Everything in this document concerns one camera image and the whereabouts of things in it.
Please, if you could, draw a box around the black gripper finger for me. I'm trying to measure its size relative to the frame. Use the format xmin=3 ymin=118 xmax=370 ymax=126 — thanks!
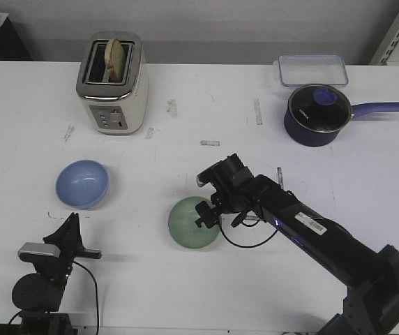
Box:
xmin=74 ymin=213 xmax=82 ymax=250
xmin=195 ymin=201 xmax=217 ymax=216
xmin=195 ymin=213 xmax=220 ymax=229
xmin=43 ymin=213 xmax=77 ymax=244

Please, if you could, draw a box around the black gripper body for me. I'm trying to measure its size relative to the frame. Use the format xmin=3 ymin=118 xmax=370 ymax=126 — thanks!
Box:
xmin=211 ymin=154 xmax=265 ymax=223
xmin=33 ymin=244 xmax=102 ymax=279

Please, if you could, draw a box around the green bowl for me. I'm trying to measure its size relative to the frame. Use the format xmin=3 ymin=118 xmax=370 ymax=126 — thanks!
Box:
xmin=168 ymin=196 xmax=220 ymax=249

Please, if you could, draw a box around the blue bowl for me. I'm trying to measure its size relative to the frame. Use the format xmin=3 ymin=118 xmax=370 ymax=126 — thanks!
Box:
xmin=55 ymin=160 xmax=110 ymax=209

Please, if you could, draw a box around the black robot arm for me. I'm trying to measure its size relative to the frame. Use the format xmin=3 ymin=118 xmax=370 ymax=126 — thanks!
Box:
xmin=12 ymin=212 xmax=102 ymax=334
xmin=195 ymin=154 xmax=399 ymax=334

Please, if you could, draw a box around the dark blue saucepan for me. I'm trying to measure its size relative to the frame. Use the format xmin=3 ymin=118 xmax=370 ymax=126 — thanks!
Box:
xmin=284 ymin=102 xmax=399 ymax=147

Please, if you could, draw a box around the glass pot lid blue knob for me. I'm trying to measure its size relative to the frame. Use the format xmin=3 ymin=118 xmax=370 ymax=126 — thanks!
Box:
xmin=285 ymin=84 xmax=352 ymax=133

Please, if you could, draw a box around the white and chrome toaster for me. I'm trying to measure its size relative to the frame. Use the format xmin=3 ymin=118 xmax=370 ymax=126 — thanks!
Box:
xmin=76 ymin=31 xmax=149 ymax=135

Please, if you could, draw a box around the clear plastic food container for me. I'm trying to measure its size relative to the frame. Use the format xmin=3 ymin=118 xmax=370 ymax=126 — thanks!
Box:
xmin=273 ymin=54 xmax=349 ymax=87

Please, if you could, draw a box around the slice of toasted bread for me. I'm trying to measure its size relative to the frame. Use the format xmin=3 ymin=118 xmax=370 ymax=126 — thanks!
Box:
xmin=104 ymin=38 xmax=125 ymax=82

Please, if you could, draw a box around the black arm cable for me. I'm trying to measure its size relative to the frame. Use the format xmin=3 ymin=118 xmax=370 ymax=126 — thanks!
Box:
xmin=69 ymin=260 xmax=100 ymax=335
xmin=216 ymin=205 xmax=280 ymax=248

